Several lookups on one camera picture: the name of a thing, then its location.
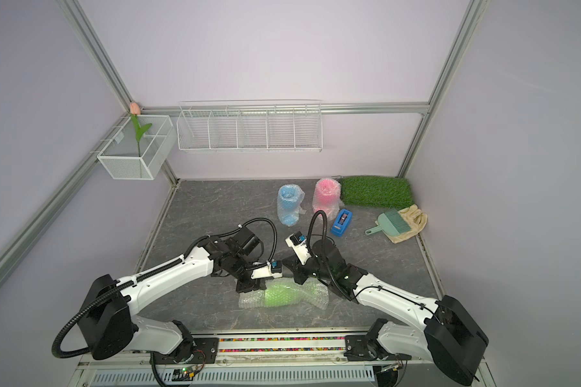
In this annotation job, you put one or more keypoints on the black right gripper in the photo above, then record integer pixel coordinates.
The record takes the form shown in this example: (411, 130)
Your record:
(296, 270)

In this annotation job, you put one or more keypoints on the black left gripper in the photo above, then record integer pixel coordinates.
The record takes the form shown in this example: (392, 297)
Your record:
(251, 284)

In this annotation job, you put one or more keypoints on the bubble wrap sheet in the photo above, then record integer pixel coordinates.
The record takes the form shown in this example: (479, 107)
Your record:
(289, 204)
(327, 197)
(314, 293)

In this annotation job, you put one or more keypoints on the blue tape dispenser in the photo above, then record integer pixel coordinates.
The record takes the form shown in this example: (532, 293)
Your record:
(342, 222)

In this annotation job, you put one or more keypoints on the pink plastic wine glass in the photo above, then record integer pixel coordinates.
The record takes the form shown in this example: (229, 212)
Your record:
(327, 196)

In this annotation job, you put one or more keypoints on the green plastic wine glass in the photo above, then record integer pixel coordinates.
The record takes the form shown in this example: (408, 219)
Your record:
(282, 295)

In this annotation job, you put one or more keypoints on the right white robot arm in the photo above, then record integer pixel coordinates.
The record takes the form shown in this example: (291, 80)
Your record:
(441, 331)

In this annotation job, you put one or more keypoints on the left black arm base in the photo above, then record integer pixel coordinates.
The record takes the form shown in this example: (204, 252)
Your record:
(202, 350)

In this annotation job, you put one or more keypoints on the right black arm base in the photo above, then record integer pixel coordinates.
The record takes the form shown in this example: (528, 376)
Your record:
(363, 348)

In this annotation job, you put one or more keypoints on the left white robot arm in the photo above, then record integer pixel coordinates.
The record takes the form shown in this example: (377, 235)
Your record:
(109, 320)

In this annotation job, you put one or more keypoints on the green dustpan brush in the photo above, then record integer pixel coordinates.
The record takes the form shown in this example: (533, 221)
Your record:
(391, 223)

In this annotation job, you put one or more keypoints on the green artificial grass mat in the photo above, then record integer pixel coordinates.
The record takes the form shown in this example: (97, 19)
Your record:
(375, 191)

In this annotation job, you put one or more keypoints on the beige cloth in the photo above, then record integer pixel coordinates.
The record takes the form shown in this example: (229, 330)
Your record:
(416, 220)

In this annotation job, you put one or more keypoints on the artificial pink tulip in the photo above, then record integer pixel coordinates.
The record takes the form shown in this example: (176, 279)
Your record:
(139, 129)

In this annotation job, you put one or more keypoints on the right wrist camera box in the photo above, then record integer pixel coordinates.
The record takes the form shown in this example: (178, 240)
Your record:
(298, 243)

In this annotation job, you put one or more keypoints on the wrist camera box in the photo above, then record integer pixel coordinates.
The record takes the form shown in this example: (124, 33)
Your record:
(270, 270)
(298, 243)

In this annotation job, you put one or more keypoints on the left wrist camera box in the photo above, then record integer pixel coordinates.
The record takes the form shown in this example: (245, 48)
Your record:
(270, 270)

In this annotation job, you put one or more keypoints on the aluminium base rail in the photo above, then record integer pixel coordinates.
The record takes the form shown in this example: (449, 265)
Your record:
(276, 349)

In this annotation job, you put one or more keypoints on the white slotted cable duct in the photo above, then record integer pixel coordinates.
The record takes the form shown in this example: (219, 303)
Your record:
(237, 376)

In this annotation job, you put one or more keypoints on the white wire wall shelf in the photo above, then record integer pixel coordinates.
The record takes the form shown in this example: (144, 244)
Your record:
(247, 126)

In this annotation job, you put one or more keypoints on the white mesh wall basket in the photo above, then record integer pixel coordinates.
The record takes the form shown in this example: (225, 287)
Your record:
(119, 156)

